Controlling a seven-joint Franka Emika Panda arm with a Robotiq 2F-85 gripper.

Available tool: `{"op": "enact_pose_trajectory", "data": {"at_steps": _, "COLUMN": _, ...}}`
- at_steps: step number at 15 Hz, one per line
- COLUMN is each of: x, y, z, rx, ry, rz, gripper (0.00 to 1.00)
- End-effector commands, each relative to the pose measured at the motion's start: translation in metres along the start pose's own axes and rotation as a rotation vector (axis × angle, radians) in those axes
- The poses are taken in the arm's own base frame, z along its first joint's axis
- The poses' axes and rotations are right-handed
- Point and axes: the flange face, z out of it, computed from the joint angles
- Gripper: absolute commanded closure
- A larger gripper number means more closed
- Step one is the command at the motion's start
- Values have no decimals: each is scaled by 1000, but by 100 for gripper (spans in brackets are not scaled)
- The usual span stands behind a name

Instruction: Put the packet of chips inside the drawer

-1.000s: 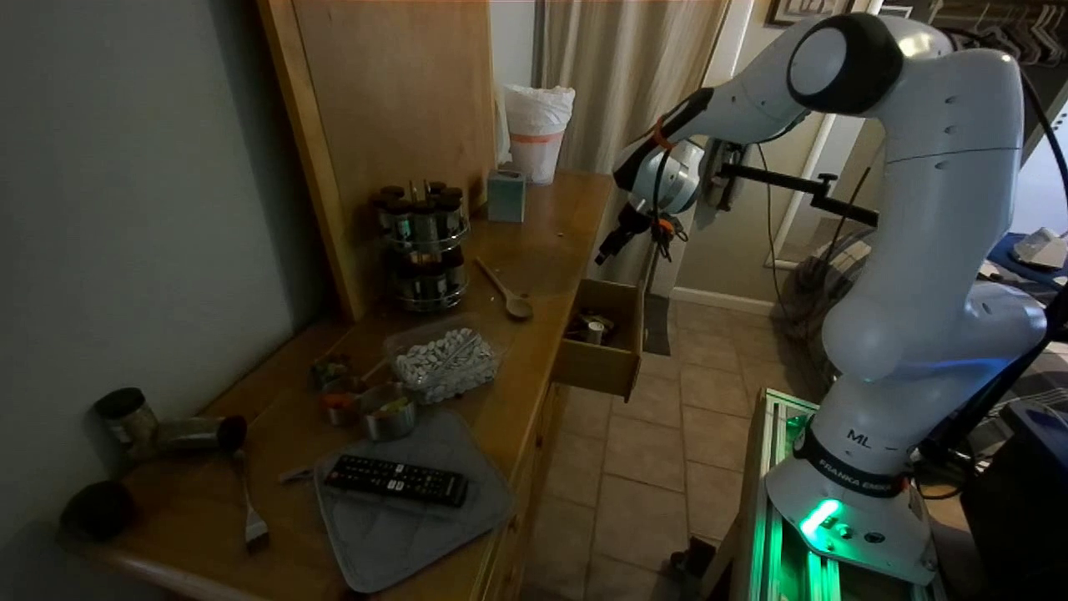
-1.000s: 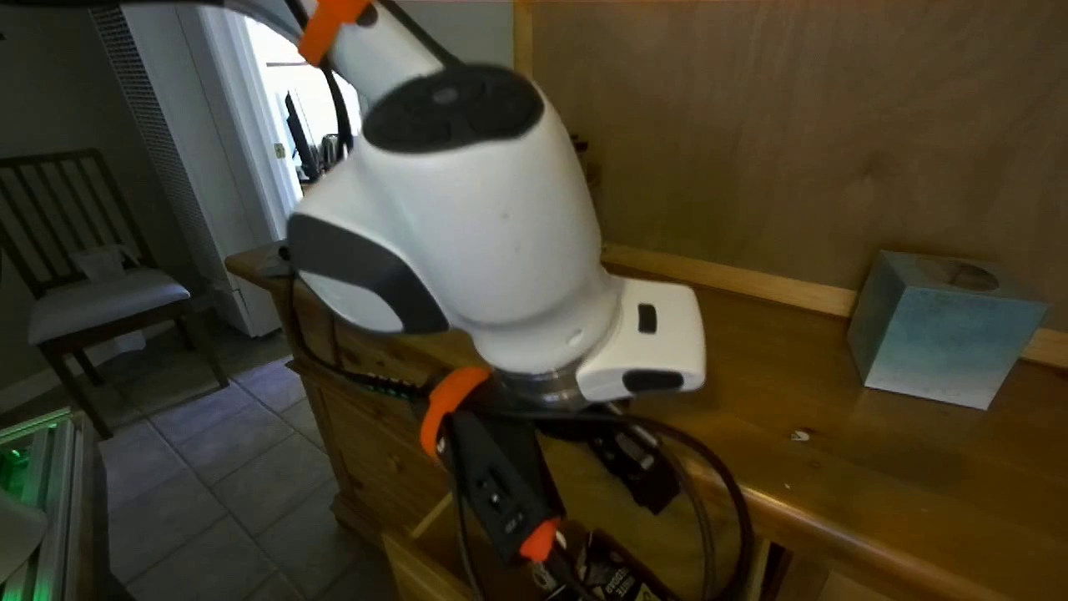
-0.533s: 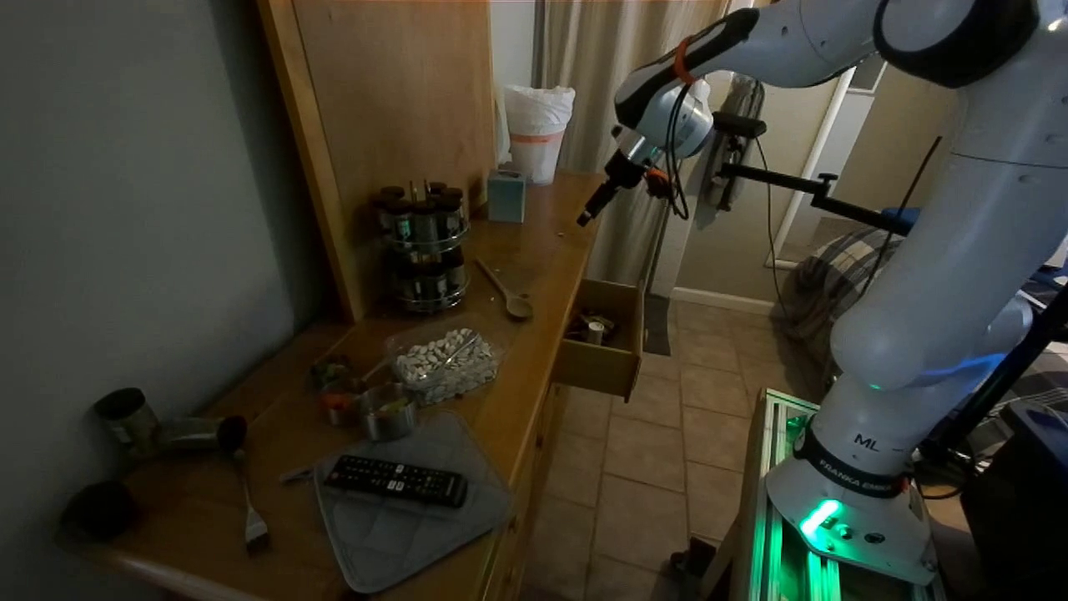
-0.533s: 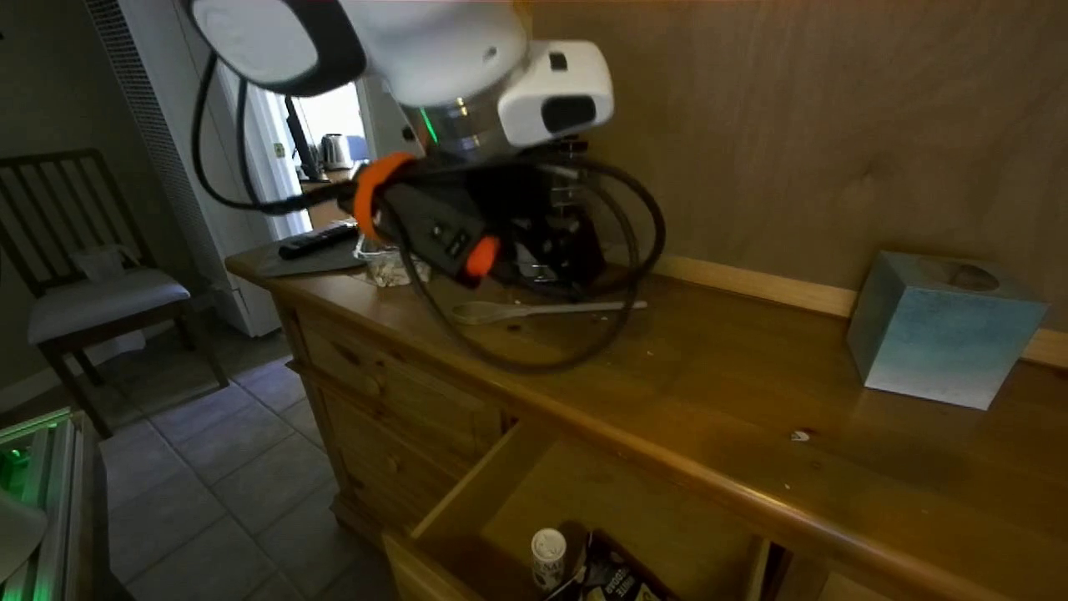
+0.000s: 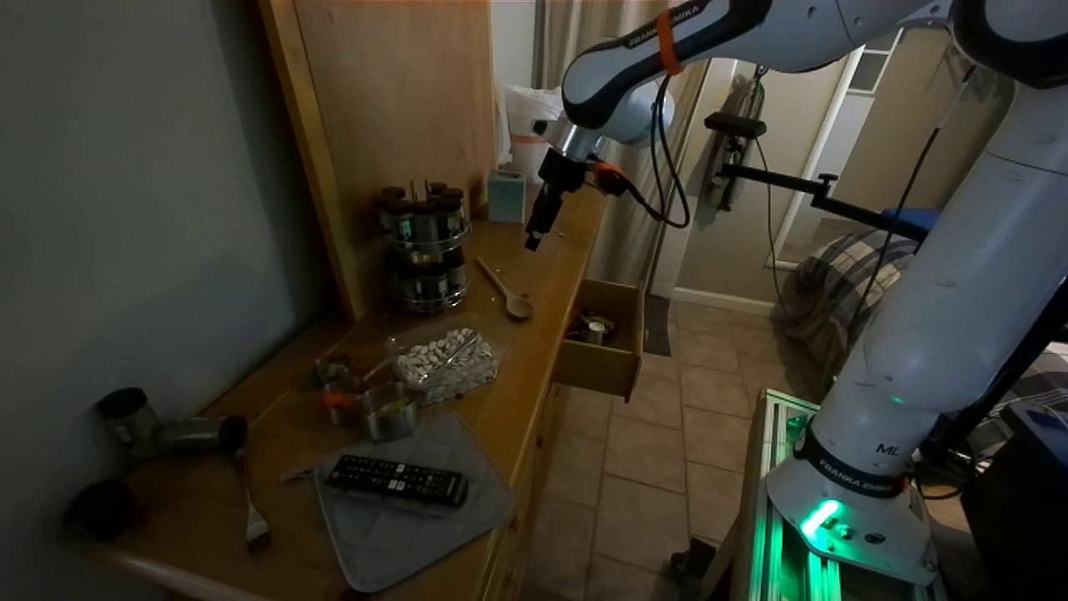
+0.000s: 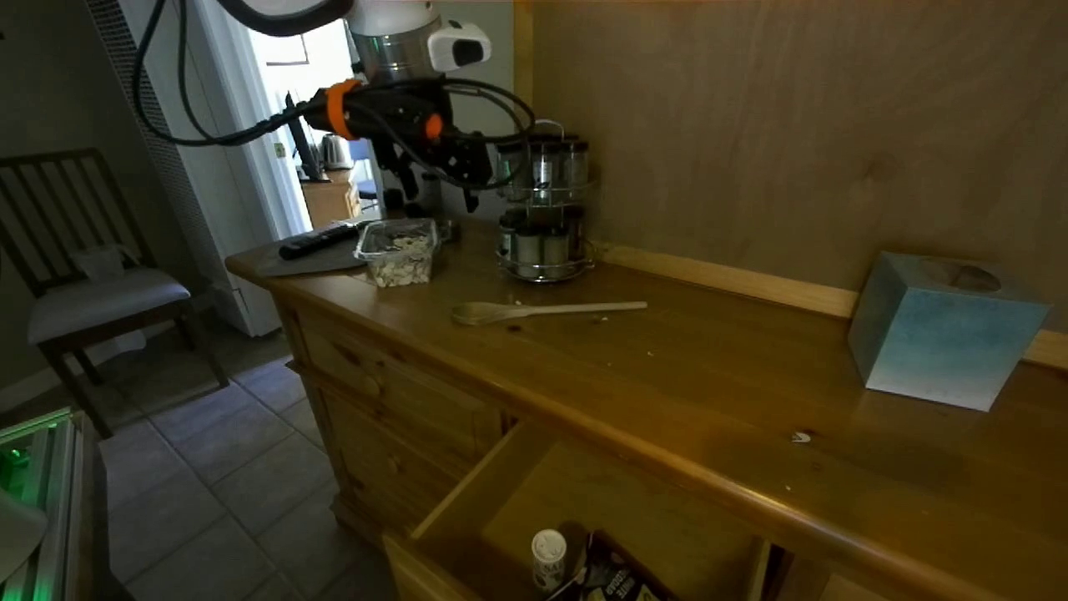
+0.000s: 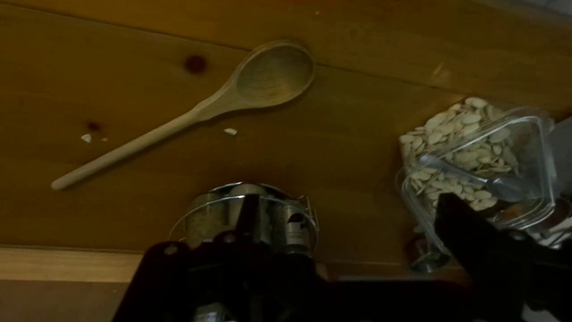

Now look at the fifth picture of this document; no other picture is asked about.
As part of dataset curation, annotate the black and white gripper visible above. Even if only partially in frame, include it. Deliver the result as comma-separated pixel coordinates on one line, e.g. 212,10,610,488
521,118,605,253

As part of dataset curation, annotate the open wooden drawer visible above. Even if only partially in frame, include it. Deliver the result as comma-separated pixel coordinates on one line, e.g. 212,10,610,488
550,278,646,403

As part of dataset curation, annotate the small blue box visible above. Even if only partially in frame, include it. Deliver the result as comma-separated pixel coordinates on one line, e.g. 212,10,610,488
485,164,535,228

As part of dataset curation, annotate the wooden spoon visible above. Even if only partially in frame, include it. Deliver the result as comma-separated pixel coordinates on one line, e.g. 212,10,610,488
475,253,538,324

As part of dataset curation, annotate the beige curtain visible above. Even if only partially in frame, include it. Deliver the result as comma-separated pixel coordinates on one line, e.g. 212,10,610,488
529,0,742,299

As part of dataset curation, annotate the wooden dresser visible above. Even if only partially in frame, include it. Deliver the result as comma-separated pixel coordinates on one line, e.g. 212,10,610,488
64,171,618,601

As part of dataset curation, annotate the round spice jar rack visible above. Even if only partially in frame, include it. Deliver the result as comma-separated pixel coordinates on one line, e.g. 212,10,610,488
370,179,475,321

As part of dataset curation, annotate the silver patterned plastic bag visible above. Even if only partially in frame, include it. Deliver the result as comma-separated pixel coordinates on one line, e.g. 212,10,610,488
384,324,505,409

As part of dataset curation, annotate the tall wooden back panel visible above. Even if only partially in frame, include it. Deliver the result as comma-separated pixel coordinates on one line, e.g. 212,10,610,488
252,0,501,328

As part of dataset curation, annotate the small glass jar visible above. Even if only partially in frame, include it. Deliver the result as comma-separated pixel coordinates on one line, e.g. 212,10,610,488
370,391,423,443

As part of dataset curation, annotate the small red toy item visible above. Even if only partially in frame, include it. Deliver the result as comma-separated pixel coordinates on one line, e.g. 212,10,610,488
308,355,376,430

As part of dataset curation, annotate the black remote control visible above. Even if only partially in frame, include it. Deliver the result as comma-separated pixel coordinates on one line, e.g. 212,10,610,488
320,450,475,515

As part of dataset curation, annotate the woven basket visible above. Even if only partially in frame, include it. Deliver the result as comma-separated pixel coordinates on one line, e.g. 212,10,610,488
768,229,920,394

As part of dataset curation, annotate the grey quilted cloth mat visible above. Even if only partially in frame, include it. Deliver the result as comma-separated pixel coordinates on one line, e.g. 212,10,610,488
308,412,516,599

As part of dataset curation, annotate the green lit robot stand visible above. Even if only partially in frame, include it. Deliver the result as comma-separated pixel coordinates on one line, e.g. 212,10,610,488
728,383,946,601

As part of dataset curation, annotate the lying metal cylinder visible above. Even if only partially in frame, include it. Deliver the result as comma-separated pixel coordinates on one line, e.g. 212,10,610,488
154,412,225,458

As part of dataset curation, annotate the upright metal cup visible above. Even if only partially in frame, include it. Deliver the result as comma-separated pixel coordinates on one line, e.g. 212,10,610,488
91,383,161,460

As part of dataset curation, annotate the black round cup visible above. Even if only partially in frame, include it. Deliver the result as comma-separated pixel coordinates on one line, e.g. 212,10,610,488
57,479,144,549

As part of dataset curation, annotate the dark box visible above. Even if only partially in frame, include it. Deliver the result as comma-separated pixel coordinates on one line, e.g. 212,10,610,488
961,396,1068,601

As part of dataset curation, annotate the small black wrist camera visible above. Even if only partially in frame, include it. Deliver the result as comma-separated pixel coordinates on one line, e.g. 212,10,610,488
585,156,634,194

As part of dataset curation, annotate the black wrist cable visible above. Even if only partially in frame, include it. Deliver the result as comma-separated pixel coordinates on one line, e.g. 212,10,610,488
619,72,693,233

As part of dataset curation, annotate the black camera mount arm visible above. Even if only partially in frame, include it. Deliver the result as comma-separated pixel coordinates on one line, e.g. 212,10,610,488
700,108,936,244

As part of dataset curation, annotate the dark handled spatula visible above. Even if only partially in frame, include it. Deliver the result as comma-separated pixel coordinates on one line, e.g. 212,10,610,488
215,412,274,554

